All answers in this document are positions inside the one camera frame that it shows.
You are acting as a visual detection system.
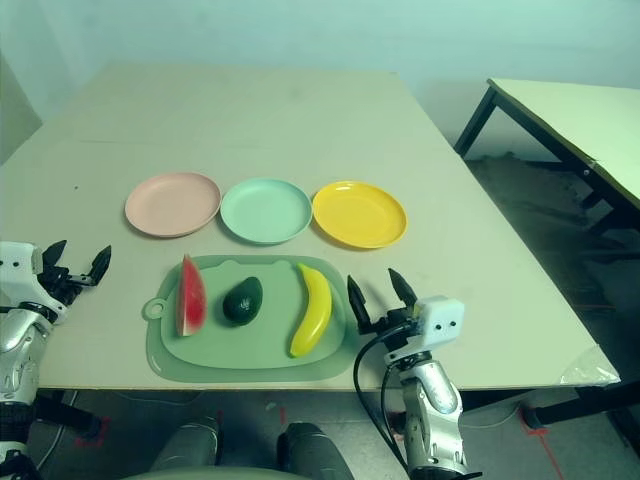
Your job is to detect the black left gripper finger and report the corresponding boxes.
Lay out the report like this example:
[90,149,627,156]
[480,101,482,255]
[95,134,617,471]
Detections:
[42,239,69,274]
[81,244,113,288]

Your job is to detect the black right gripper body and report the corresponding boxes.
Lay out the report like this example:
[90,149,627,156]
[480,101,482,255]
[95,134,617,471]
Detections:
[360,308,425,362]

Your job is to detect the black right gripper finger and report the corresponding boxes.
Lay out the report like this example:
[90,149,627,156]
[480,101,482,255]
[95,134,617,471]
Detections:
[347,273,374,336]
[388,267,418,317]

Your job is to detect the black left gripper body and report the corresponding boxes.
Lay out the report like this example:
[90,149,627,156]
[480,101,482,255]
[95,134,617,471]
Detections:
[42,259,97,306]

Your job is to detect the yellow banana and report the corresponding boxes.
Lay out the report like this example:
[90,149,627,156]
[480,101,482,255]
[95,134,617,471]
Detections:
[288,262,334,359]

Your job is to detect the red watermelon slice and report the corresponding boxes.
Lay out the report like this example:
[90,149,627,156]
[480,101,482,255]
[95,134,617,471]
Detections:
[174,253,209,339]

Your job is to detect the dark green avocado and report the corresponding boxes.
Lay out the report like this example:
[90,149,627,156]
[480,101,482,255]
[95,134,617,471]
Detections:
[222,276,265,327]

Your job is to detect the yellow plastic plate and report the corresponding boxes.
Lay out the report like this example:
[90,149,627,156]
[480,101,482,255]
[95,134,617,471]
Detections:
[312,180,409,250]

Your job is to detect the pink plastic plate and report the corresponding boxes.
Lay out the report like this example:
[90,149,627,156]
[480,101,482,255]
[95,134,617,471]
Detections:
[124,172,223,239]

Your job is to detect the green silicone placemat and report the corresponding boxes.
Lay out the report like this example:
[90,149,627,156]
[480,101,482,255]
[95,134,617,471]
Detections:
[143,254,351,384]

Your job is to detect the black metal table leg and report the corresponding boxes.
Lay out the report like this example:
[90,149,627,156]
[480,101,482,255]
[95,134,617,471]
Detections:
[459,384,640,451]
[29,389,104,444]

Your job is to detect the mint green plastic plate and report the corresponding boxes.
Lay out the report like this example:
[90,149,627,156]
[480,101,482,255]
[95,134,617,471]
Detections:
[220,176,314,246]

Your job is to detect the grey robot right leg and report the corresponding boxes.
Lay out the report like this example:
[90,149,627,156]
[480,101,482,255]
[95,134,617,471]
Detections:
[277,422,354,480]

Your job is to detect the red tape foot marking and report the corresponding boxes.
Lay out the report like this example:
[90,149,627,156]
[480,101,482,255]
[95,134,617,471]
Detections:
[519,407,566,479]
[74,414,112,447]

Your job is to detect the clear plastic corner wrap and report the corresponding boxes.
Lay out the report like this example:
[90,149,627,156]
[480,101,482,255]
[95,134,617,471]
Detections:
[559,344,621,386]

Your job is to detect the grey robot torso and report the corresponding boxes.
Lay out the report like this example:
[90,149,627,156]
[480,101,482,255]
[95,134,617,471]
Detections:
[119,464,281,480]

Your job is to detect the black-framed side table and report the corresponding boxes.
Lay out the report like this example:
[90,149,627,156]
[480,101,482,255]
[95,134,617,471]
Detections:
[453,77,640,241]

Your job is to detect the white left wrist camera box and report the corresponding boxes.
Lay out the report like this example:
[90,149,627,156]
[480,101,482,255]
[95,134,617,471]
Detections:
[0,241,69,325]

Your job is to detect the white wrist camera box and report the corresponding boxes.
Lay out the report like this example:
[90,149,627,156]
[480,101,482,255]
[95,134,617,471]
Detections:
[412,295,465,351]
[0,241,69,325]

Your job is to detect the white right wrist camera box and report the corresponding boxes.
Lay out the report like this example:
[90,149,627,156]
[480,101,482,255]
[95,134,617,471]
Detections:
[412,295,465,351]

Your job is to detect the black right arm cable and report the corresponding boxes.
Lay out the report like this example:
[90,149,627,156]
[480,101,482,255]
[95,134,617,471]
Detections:
[352,319,421,474]

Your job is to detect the white floor cable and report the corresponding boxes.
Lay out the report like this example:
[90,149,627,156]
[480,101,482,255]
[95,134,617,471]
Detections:
[460,403,521,430]

